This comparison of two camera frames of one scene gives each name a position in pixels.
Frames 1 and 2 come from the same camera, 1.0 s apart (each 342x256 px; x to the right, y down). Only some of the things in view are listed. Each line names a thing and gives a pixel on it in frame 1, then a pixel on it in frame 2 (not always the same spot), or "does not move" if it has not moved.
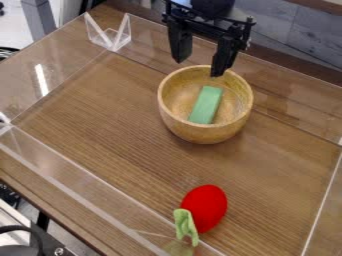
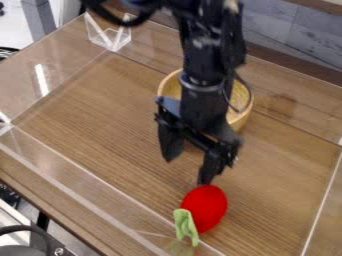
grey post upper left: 39,16 does not move
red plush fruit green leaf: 204,207 does not move
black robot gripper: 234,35 → 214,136
